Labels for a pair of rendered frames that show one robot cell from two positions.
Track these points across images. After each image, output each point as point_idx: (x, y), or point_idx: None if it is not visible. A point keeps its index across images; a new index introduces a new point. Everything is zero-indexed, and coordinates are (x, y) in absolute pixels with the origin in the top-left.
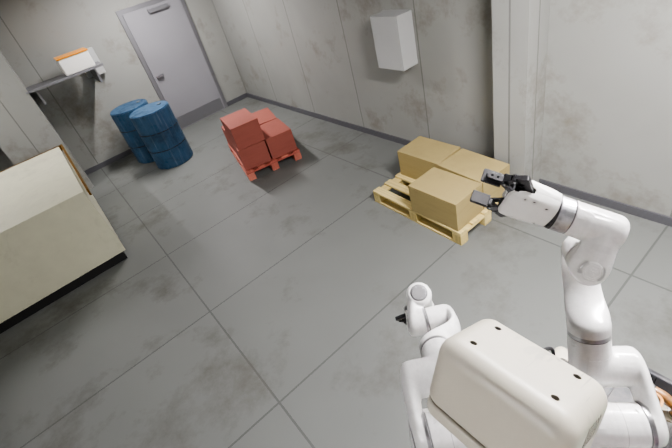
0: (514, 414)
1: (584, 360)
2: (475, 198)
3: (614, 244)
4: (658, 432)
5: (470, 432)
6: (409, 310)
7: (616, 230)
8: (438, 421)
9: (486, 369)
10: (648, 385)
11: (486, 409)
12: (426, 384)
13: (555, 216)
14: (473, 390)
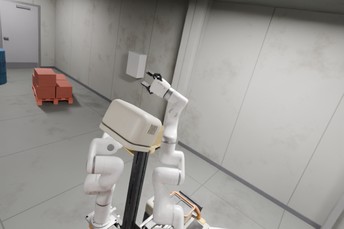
0: (129, 115)
1: (164, 150)
2: (143, 83)
3: (181, 105)
4: (180, 176)
5: (112, 128)
6: (103, 134)
7: (183, 100)
8: (101, 129)
9: (125, 104)
10: (182, 161)
11: (121, 116)
12: (100, 145)
13: (166, 91)
14: (119, 111)
